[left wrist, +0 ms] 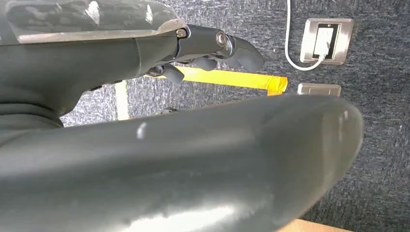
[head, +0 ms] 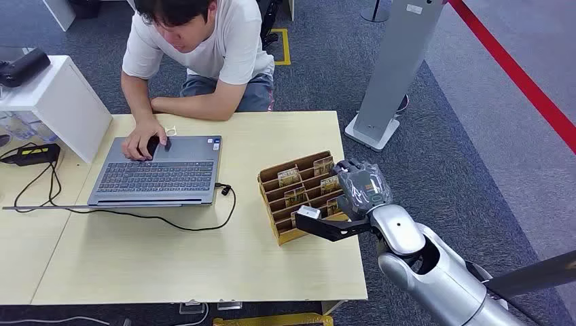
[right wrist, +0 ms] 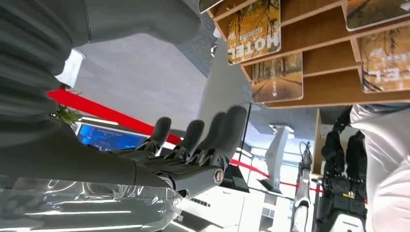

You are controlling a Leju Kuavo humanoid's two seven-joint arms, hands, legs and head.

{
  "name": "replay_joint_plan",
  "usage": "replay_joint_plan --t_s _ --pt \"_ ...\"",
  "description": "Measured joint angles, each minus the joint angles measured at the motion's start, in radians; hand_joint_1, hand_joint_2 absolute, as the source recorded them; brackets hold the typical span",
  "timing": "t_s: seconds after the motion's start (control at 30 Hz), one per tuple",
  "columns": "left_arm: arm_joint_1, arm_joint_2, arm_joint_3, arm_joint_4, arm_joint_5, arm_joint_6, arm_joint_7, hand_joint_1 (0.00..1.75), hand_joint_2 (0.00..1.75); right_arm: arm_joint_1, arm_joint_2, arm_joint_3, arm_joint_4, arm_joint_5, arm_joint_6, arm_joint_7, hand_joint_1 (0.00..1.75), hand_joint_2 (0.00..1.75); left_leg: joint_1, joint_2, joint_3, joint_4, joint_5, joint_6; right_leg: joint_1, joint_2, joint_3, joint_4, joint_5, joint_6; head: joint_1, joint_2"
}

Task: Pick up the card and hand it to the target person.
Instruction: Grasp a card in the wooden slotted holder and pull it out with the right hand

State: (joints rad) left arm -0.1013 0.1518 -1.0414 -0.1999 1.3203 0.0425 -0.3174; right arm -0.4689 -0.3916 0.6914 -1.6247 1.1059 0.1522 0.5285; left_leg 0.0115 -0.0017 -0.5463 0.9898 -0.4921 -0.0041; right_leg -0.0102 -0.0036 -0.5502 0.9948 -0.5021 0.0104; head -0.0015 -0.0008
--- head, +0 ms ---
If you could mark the black power adapter yellow labels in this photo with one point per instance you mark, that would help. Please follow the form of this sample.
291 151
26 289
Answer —
33 154

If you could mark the black case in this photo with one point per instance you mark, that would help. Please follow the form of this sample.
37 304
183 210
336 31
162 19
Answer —
22 67

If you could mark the round metal post base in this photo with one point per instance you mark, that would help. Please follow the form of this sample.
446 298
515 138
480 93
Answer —
374 14

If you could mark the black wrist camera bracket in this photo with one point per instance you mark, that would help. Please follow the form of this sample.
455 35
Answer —
333 229

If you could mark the white cabinet box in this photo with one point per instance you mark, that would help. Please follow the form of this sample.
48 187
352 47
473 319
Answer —
67 101

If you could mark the black chair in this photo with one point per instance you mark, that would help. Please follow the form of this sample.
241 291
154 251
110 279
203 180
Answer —
269 22

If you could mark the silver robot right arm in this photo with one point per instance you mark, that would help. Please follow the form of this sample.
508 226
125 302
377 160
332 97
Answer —
441 274

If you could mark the wooden slotted card holder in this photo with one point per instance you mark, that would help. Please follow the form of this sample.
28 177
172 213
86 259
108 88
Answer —
281 225

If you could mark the red barrier belt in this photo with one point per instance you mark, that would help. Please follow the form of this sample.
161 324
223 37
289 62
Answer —
517 76

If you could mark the printed card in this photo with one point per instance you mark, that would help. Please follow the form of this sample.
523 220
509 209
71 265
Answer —
294 219
323 166
329 185
333 207
295 197
289 177

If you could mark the person's right forearm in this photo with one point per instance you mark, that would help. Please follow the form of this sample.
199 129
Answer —
135 96

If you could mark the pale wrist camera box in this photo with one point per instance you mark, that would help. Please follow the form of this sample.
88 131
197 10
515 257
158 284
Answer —
308 212

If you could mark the clear plastic bottles pack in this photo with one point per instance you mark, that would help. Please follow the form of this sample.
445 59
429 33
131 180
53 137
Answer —
27 126

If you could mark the white power socket block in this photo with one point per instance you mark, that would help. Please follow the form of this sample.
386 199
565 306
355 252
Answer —
191 308
229 305

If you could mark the black mouse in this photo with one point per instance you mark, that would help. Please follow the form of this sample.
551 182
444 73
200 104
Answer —
153 146

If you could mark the person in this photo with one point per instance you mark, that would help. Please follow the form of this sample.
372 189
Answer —
225 40

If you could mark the dark grey bar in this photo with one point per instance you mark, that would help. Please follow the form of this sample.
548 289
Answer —
535 274

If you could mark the person's left forearm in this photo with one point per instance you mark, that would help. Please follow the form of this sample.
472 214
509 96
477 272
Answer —
202 104

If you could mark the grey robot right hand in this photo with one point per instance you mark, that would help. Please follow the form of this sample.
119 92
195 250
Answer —
362 186

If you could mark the grey kiosk stand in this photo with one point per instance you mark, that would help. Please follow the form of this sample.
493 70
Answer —
396 67

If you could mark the white furniture panel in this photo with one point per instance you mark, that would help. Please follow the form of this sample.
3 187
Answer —
60 13

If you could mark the yellow flat board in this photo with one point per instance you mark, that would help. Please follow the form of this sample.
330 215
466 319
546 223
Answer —
274 320

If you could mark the grey open laptop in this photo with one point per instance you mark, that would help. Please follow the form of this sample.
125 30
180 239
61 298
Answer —
166 173

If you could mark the person's right hand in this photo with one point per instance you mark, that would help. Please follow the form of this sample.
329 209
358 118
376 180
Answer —
137 139

